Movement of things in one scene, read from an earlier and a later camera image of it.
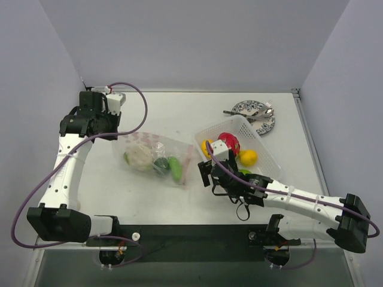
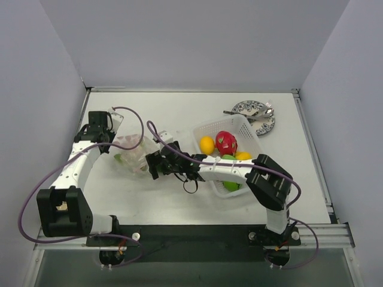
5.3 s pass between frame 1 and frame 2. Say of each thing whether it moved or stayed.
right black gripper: moved
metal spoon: stayed
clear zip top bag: moved
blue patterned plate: stayed
